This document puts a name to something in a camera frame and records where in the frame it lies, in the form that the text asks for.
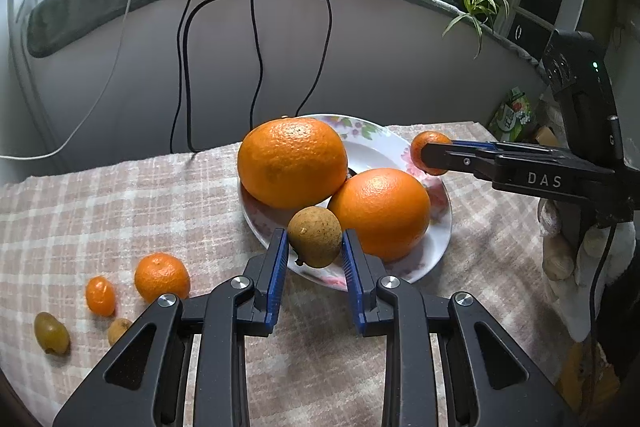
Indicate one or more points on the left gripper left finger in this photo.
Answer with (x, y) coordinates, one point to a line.
(141, 381)

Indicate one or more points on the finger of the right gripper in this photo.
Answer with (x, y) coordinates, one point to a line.
(475, 146)
(482, 165)

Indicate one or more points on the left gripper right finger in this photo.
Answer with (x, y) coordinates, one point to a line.
(445, 357)

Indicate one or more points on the small orange kumquat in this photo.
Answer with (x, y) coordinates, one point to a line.
(100, 296)

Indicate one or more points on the white gloved hand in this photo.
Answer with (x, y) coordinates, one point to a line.
(569, 271)

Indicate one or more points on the green snack packet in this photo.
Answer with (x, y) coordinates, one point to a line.
(511, 117)

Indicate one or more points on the small brown longan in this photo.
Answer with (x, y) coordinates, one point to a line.
(116, 329)

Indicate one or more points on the green olive fruit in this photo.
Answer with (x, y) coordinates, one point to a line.
(51, 334)

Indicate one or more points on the large orange front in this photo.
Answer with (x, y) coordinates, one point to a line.
(389, 209)

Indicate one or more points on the large orange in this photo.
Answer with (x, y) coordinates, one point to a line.
(389, 209)
(292, 163)

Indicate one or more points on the small mandarin far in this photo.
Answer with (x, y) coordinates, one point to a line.
(159, 274)

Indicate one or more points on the floral white plate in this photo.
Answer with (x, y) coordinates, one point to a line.
(368, 145)

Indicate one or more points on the beige plaid cloth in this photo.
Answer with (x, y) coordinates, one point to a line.
(314, 370)

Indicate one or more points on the large orange rear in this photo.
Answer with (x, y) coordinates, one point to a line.
(292, 163)

